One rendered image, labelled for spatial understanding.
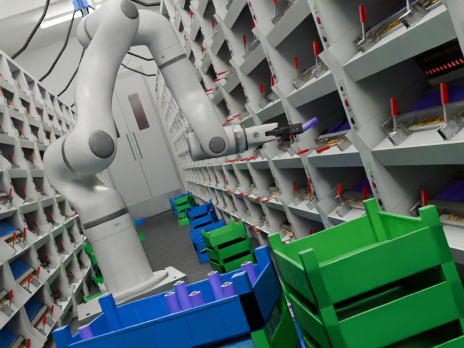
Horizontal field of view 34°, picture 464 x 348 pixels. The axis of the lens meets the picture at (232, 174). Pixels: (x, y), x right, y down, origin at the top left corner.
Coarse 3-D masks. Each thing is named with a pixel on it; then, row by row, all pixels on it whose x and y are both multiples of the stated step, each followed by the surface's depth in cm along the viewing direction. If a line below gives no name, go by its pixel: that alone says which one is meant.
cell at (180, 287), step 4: (176, 284) 122; (180, 284) 122; (184, 284) 123; (176, 288) 122; (180, 288) 122; (184, 288) 123; (176, 292) 123; (180, 292) 122; (184, 292) 122; (180, 296) 122; (184, 296) 122; (188, 296) 123; (180, 300) 123; (184, 300) 122; (188, 300) 123; (180, 304) 123; (184, 304) 122; (188, 304) 123; (184, 308) 122; (188, 308) 122
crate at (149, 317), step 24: (264, 264) 121; (192, 288) 126; (240, 288) 104; (264, 288) 112; (120, 312) 129; (144, 312) 128; (168, 312) 127; (192, 312) 105; (216, 312) 105; (240, 312) 104; (264, 312) 107; (72, 336) 115; (96, 336) 109; (120, 336) 108; (144, 336) 107; (168, 336) 106; (192, 336) 106; (216, 336) 105
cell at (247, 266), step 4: (244, 264) 119; (248, 264) 119; (252, 264) 120; (244, 268) 119; (248, 268) 119; (252, 268) 119; (248, 272) 119; (252, 272) 119; (252, 276) 119; (256, 276) 120; (252, 280) 119; (252, 284) 119
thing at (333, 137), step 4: (336, 132) 218; (340, 132) 211; (344, 132) 207; (348, 132) 201; (320, 136) 236; (324, 136) 230; (328, 136) 223; (332, 136) 218; (336, 136) 214; (340, 136) 210; (320, 140) 234; (328, 140) 226; (332, 140) 219; (336, 140) 213; (328, 144) 221
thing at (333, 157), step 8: (336, 112) 241; (344, 112) 241; (328, 120) 241; (336, 120) 241; (344, 120) 241; (320, 128) 240; (328, 128) 241; (312, 136) 240; (352, 136) 180; (296, 144) 240; (304, 144) 240; (312, 144) 240; (352, 144) 195; (312, 152) 239; (328, 152) 214; (336, 152) 204; (344, 152) 195; (352, 152) 186; (312, 160) 236; (320, 160) 225; (328, 160) 216; (336, 160) 207; (344, 160) 199; (352, 160) 192; (360, 160) 184
